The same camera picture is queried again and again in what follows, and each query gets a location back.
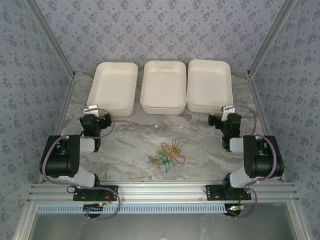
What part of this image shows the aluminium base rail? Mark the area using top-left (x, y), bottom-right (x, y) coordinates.
top-left (26, 181), bottom-right (300, 202)

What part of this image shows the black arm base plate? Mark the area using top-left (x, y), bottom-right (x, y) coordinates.
top-left (72, 185), bottom-right (119, 202)
top-left (205, 184), bottom-right (252, 202)

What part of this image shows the aluminium side rail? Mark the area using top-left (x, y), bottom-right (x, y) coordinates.
top-left (246, 71), bottom-right (287, 183)
top-left (39, 74), bottom-right (76, 185)

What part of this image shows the light blue slotted cable duct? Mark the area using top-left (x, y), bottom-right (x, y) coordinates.
top-left (36, 202), bottom-right (248, 215)

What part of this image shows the small black controller board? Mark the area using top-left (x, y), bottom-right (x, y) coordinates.
top-left (225, 204), bottom-right (246, 216)
top-left (83, 203), bottom-right (105, 214)

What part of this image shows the cream plastic tray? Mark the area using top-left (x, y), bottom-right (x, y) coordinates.
top-left (139, 60), bottom-right (187, 115)
top-left (186, 58), bottom-right (235, 113)
top-left (86, 61), bottom-right (139, 117)

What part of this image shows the green and yellow cable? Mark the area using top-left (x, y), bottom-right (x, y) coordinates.
top-left (157, 149), bottom-right (176, 166)

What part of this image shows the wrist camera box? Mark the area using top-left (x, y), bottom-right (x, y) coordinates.
top-left (221, 104), bottom-right (236, 121)
top-left (83, 104), bottom-right (100, 114)

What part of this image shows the teal green cable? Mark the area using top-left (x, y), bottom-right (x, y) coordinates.
top-left (162, 154), bottom-right (178, 168)

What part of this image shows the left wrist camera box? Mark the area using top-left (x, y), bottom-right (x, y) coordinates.
top-left (83, 104), bottom-right (100, 114)

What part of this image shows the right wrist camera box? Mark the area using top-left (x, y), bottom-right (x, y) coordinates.
top-left (221, 104), bottom-right (236, 121)

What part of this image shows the aluminium frame post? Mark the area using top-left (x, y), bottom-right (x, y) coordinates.
top-left (246, 0), bottom-right (299, 77)
top-left (26, 0), bottom-right (76, 79)

